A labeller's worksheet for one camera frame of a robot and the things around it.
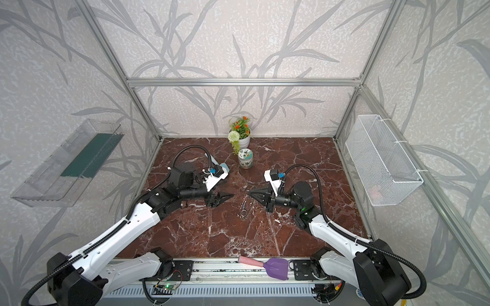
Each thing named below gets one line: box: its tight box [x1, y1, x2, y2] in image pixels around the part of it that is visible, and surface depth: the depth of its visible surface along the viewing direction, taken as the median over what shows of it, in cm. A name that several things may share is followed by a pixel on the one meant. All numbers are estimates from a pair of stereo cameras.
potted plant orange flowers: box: [227, 116, 252, 155], surface depth 107 cm
